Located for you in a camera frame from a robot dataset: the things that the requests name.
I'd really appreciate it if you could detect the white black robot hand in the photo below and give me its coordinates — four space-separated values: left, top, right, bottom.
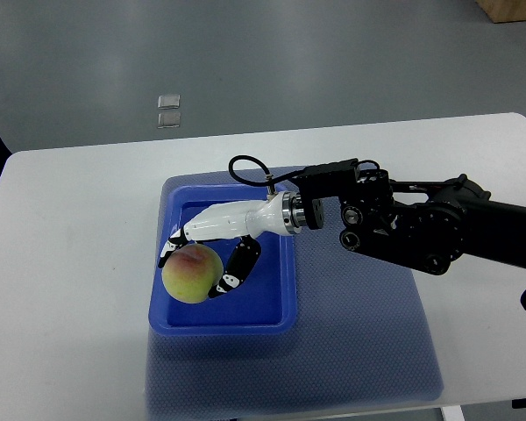
159 191 307 299

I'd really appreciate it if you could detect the yellow-red peach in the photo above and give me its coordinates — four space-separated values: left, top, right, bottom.
161 243 224 304

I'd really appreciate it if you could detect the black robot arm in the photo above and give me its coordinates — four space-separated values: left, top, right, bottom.
289 159 526 275

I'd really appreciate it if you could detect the upper metal floor plate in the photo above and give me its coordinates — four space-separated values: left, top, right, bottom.
157 94 181 109

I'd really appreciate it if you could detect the blue plastic tray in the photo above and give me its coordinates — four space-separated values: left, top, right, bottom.
148 182 297 337

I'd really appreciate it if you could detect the blue-grey mesh mat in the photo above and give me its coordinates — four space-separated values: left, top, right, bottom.
143 162 445 421

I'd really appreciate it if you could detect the white table leg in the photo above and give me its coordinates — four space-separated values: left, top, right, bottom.
440 405 465 421

